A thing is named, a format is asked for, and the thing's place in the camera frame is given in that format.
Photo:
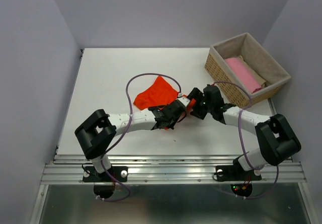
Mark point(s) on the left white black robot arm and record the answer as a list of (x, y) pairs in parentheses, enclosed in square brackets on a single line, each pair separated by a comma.
[(97, 132)]

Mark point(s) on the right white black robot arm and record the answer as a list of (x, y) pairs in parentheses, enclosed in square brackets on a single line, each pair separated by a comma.
[(276, 139)]

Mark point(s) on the beige rolled t shirt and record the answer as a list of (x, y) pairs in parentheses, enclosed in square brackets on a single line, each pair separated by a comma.
[(259, 79)]

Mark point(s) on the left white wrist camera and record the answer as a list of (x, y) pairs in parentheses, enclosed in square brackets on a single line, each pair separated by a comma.
[(184, 100)]

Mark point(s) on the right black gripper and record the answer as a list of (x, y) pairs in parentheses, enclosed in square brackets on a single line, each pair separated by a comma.
[(195, 93)]

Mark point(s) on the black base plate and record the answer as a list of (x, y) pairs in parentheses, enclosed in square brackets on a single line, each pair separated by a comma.
[(232, 173), (90, 174)]

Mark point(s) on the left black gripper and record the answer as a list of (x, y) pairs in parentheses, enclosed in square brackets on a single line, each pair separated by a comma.
[(171, 126)]

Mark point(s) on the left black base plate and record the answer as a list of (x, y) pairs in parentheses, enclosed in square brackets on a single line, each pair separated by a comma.
[(90, 174)]

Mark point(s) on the pink rolled t shirt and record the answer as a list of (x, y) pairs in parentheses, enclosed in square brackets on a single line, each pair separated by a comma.
[(243, 74)]

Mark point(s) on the aluminium mounting rail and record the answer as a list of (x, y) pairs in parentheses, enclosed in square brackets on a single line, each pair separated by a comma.
[(148, 170)]

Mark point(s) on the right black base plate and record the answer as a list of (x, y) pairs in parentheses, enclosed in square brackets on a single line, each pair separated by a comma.
[(232, 173)]

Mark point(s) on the orange t shirt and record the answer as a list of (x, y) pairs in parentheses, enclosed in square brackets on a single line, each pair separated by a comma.
[(160, 93)]

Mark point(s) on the wicker basket with liner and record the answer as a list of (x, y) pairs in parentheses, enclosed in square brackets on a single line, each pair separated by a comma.
[(256, 57)]

